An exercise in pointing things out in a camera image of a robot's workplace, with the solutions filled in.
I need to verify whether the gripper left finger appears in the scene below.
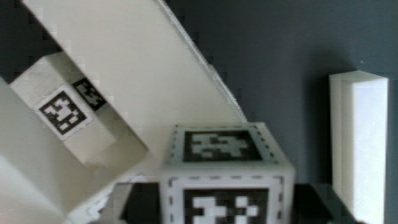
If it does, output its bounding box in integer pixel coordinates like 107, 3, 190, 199
87, 183, 133, 224

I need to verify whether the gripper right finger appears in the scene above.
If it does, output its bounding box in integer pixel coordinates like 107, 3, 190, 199
309, 184, 357, 224

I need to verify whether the white tagged cube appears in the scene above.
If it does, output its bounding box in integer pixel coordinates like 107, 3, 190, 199
160, 123, 295, 224

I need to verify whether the white chair back frame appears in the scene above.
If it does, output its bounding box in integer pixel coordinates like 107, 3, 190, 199
0, 0, 245, 224

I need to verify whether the white chair leg with tag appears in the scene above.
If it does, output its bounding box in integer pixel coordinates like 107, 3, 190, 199
11, 53, 116, 164

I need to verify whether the white U-shaped barrier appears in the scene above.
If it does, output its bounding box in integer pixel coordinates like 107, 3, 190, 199
329, 70, 389, 224

